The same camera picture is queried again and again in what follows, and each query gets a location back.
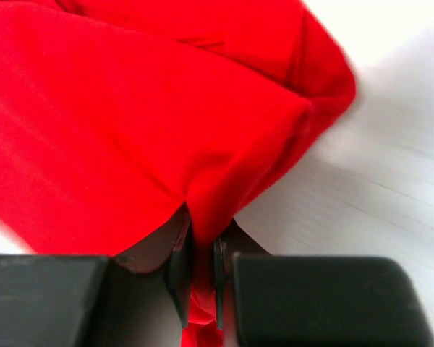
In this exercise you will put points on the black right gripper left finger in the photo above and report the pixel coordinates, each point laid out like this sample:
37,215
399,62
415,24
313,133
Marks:
140,297

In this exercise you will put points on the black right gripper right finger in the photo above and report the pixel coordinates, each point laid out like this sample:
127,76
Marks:
273,300

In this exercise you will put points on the red t shirt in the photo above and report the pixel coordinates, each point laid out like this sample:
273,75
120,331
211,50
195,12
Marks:
113,114

